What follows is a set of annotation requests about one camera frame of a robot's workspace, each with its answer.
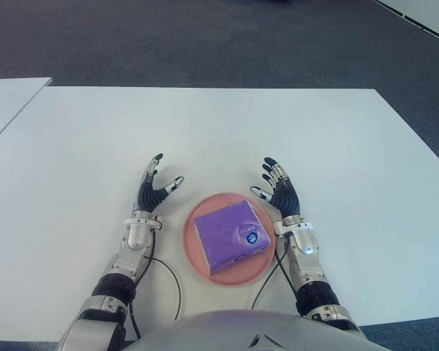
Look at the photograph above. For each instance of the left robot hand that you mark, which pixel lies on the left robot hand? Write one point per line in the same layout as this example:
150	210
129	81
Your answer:
151	194

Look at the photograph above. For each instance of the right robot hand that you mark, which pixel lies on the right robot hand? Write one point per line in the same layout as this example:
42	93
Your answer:
283	195

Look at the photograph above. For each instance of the purple tissue paper pack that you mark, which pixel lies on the purple tissue paper pack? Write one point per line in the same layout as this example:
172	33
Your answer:
230	234

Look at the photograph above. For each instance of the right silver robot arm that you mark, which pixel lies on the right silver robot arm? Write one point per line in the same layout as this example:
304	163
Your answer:
311	267

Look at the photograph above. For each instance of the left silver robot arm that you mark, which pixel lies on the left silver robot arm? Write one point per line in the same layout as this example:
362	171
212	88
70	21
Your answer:
113	278

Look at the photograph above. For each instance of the pink round plate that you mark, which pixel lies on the pink round plate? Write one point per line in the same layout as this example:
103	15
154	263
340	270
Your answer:
201	241

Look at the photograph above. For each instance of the silver robot torso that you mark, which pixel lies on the silver robot torso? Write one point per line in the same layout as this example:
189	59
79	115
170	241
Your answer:
248	332

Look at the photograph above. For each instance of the white side table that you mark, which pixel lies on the white side table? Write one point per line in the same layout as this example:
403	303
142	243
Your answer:
7	102

